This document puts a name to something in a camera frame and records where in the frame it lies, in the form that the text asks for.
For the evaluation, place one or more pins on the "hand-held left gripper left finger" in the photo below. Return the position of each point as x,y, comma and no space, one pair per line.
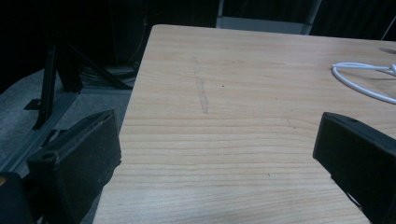
77,161

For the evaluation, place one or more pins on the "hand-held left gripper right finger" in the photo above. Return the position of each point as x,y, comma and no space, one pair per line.
364,155

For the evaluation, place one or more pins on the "black metal stand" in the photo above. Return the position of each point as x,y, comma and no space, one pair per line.
49,84

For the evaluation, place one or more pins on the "grey floor rail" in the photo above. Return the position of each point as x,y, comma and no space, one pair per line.
40,130

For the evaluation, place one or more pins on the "grey metal frame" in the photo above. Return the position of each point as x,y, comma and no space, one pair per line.
264,23

